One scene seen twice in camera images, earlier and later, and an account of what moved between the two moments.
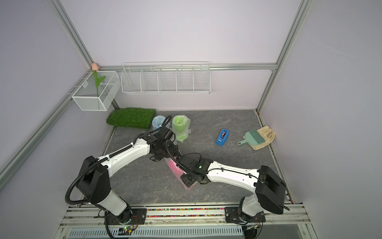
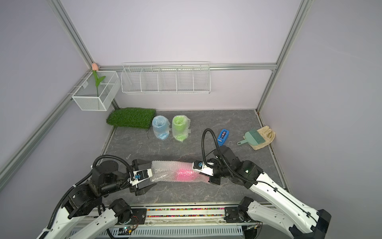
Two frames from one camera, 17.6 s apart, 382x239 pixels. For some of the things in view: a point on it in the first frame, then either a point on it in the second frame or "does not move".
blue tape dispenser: (223, 136) does not move
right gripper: (187, 182) → (214, 180)
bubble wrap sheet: (157, 121) does not move
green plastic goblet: (181, 124) does not move
